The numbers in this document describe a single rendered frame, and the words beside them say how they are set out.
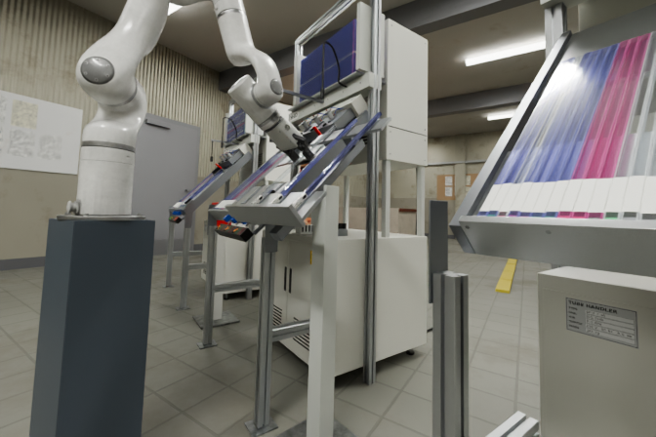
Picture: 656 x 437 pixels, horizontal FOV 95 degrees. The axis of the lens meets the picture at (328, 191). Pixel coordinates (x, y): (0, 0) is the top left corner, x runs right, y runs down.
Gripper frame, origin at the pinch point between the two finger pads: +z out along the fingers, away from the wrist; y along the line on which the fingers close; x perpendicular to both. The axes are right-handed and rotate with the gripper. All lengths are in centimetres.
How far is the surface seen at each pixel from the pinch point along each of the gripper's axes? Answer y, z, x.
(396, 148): 3, 42, -48
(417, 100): 1, 37, -80
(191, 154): 450, 43, -122
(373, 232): 2, 51, -3
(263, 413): 8, 46, 74
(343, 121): 11.0, 11.9, -36.3
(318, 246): -11.4, 17.2, 24.7
